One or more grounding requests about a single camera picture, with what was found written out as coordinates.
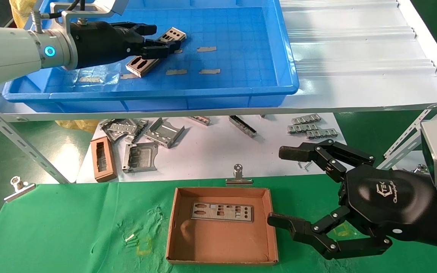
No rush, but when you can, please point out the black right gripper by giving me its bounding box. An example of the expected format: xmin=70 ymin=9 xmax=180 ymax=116
xmin=267 ymin=139 xmax=437 ymax=260

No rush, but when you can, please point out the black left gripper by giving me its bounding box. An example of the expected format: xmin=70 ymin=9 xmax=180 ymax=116
xmin=69 ymin=21 xmax=181 ymax=71

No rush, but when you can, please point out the silver metal I/O shield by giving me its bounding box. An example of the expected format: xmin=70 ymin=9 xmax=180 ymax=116
xmin=126 ymin=27 xmax=187 ymax=78
xmin=191 ymin=202 xmax=254 ymax=223

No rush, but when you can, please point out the grey metal link strip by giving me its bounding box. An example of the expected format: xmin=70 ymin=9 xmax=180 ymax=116
xmin=306 ymin=129 xmax=338 ymax=140
xmin=291 ymin=114 xmax=322 ymax=125
xmin=288 ymin=123 xmax=319 ymax=134

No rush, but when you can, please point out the blue plastic tray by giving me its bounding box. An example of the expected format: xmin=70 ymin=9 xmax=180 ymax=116
xmin=2 ymin=0 xmax=300 ymax=113

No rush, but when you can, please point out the shallow brown cardboard box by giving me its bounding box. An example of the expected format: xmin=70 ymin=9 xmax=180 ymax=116
xmin=166 ymin=187 xmax=279 ymax=265

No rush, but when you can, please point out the small brown rectangular box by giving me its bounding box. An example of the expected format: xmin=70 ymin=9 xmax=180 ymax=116
xmin=90 ymin=136 xmax=118 ymax=183

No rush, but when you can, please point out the clear plastic film patch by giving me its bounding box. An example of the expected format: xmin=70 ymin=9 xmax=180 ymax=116
xmin=69 ymin=63 xmax=122 ymax=88

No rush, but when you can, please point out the dark slotted metal bar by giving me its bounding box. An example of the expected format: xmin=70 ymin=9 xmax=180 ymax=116
xmin=229 ymin=116 xmax=257 ymax=138

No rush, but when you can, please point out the white board sheet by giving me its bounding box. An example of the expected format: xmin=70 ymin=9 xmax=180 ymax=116
xmin=76 ymin=113 xmax=349 ymax=183

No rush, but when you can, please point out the perforated steel angle brace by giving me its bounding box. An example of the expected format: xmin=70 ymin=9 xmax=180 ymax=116
xmin=378 ymin=100 xmax=437 ymax=171
xmin=0 ymin=95 xmax=71 ymax=184

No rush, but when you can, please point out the white corrugated metal shelf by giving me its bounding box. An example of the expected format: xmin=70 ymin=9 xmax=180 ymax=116
xmin=0 ymin=0 xmax=437 ymax=122

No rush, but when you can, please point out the green table cloth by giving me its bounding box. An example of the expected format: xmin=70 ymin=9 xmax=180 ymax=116
xmin=0 ymin=174 xmax=437 ymax=273

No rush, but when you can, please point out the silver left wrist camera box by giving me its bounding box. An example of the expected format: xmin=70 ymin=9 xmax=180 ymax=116
xmin=90 ymin=0 xmax=130 ymax=16

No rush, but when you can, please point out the silver camera mount bracket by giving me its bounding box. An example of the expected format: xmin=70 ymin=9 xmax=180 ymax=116
xmin=50 ymin=2 xmax=115 ymax=29

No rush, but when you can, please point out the grey metal bracket frame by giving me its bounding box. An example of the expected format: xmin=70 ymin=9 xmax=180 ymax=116
xmin=101 ymin=119 xmax=140 ymax=143
xmin=126 ymin=119 xmax=150 ymax=144

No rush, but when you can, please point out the small slotted metal bracket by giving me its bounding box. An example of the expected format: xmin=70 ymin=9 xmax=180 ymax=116
xmin=187 ymin=116 xmax=211 ymax=126

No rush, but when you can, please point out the bent sheet metal bracket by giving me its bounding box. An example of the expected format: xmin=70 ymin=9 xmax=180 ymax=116
xmin=144 ymin=118 xmax=185 ymax=149

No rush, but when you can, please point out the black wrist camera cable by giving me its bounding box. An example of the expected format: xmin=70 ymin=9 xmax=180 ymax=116
xmin=31 ymin=0 xmax=97 ymax=34

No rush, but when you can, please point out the square metal bracket plate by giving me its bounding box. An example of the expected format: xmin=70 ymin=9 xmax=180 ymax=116
xmin=122 ymin=142 xmax=159 ymax=174

